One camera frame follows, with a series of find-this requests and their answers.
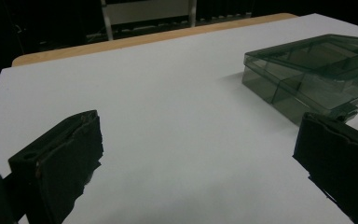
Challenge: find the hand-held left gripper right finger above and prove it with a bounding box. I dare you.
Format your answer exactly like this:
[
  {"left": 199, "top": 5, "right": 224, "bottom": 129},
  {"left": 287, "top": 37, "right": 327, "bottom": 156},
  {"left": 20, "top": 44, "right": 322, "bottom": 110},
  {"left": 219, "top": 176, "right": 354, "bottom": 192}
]
[{"left": 292, "top": 112, "right": 358, "bottom": 224}]

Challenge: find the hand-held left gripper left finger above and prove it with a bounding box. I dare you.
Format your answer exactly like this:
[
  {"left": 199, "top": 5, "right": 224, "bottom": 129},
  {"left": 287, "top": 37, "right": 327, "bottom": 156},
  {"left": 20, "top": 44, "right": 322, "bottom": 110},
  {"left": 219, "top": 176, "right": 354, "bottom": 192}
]
[{"left": 7, "top": 109, "right": 104, "bottom": 224}]

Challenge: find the grey translucent plastic compartment box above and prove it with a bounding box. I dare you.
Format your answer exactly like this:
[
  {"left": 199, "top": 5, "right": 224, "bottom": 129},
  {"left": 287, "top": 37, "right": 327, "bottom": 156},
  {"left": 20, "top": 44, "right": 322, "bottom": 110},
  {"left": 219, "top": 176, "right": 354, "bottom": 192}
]
[{"left": 241, "top": 33, "right": 358, "bottom": 126}]

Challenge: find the white metal stand frame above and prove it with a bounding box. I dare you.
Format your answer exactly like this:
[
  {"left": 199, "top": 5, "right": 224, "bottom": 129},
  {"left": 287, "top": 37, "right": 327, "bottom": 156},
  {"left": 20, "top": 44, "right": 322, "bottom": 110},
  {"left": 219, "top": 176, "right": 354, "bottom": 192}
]
[{"left": 101, "top": 0, "right": 198, "bottom": 41}]

